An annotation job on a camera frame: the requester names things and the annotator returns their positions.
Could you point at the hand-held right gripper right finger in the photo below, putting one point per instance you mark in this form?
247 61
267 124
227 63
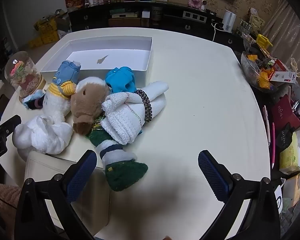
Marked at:
212 177

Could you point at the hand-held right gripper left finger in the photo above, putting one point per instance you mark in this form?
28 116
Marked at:
81 176

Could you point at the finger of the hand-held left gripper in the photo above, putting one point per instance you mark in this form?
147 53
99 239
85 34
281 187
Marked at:
10 125

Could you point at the white plush doll body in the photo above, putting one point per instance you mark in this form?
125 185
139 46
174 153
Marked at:
40 135

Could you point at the light blue cloth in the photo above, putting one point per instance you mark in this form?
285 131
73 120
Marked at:
33 95

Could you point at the green white plush stocking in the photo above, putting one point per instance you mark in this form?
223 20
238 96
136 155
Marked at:
125 177

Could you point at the white plush duck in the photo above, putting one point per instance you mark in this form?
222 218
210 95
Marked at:
55 100

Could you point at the white knitted sock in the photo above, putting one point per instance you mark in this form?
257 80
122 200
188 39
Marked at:
125 120

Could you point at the brown plush toy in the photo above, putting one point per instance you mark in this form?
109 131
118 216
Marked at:
86 102

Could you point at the white cardboard box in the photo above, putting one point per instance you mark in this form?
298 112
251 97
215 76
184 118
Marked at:
85 57

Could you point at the blue doll garment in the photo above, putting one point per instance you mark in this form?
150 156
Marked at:
120 78

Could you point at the pink knit garment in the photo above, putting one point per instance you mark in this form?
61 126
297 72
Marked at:
5 197

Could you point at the glass dome with flowers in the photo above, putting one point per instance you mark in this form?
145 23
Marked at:
22 75

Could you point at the pink pen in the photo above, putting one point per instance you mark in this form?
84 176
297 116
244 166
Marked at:
273 145

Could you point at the white pen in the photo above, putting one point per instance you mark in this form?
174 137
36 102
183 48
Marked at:
267 127

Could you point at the yellow tissue pack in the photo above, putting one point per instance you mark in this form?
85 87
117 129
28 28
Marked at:
290 157

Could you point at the black pouch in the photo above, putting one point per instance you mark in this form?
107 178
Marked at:
285 137

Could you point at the yellow plastic crate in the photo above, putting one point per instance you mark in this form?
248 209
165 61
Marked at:
45 39
46 25

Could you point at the dark red gift box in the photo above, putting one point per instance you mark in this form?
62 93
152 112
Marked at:
283 112

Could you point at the glass bowl of snacks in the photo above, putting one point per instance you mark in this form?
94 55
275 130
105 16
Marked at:
260 77

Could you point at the red white carton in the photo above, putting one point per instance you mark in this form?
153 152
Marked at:
283 73

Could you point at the black cabinet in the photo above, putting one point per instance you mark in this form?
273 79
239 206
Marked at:
97 17

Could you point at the yellow plastic toy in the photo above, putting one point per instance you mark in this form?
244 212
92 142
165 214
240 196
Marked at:
263 41

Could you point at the group of small white bottles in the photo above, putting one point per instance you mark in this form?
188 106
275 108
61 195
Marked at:
95 0

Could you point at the row of small glass bottles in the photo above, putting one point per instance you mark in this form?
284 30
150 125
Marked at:
243 27

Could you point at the brown wooden box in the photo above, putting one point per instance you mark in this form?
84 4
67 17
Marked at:
125 22

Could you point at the white humidifier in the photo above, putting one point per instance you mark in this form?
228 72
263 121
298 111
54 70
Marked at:
229 21

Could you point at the stack of books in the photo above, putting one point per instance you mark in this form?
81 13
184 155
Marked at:
123 13

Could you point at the beige curtain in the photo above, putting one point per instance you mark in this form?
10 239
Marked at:
282 25

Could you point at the dark canister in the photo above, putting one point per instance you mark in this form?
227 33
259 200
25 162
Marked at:
157 15

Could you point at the small white box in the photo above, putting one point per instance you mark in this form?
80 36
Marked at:
145 14

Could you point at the white triple switch panel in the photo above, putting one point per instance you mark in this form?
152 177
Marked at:
194 16

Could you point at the white security camera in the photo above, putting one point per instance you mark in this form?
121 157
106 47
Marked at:
204 4

